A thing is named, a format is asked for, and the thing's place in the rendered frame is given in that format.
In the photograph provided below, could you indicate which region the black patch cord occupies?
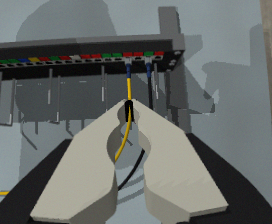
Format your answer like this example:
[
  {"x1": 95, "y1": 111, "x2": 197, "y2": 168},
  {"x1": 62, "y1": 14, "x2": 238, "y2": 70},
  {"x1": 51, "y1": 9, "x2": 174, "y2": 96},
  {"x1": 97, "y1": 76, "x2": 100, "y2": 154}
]
[{"x1": 118, "y1": 71, "x2": 153, "y2": 191}]

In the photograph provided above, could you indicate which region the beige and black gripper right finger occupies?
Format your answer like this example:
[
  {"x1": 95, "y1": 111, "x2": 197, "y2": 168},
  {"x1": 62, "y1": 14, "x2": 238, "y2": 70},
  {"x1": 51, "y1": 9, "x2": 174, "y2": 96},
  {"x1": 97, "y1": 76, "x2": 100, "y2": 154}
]
[{"x1": 129, "y1": 99, "x2": 272, "y2": 224}]

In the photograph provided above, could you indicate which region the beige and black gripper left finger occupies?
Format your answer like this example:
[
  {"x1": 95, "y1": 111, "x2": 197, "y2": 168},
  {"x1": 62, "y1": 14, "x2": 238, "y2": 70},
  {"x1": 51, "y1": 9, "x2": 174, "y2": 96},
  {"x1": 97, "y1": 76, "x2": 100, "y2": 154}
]
[{"x1": 0, "y1": 99, "x2": 130, "y2": 224}]

